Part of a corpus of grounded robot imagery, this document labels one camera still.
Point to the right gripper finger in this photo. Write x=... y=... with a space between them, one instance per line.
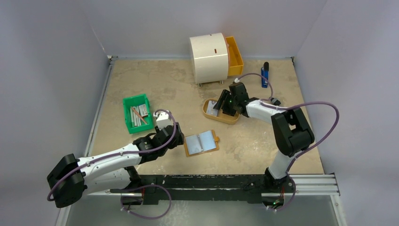
x=228 y=108
x=218 y=105

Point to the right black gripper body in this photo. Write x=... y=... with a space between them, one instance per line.
x=227 y=101

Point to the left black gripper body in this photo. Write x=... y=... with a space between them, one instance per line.
x=178 y=141

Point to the white credit card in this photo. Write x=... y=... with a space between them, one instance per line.
x=212 y=111

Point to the yellow leather card holder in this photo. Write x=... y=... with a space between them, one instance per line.
x=201 y=143

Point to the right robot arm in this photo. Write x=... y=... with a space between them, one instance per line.
x=292 y=132

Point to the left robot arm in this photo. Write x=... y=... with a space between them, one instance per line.
x=72 y=178

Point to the small card box in bin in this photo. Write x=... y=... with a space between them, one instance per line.
x=143 y=110

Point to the yellow oval plastic tray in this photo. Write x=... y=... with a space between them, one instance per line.
x=220 y=117

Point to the grey tubes in bin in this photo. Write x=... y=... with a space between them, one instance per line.
x=136 y=121

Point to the yellow open drawer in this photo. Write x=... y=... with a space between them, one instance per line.
x=235 y=60

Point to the small black knob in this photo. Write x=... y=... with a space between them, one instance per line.
x=275 y=101

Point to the brown pencil in bin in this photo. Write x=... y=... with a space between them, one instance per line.
x=138 y=115

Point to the cream round drawer cabinet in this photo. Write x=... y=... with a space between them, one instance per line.
x=210 y=58

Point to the green plastic bin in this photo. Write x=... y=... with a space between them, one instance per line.
x=135 y=101

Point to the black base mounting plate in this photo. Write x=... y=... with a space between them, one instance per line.
x=161 y=193

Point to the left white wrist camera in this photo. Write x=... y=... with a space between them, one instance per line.
x=163 y=119

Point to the aluminium frame rail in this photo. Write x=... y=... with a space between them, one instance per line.
x=299 y=184

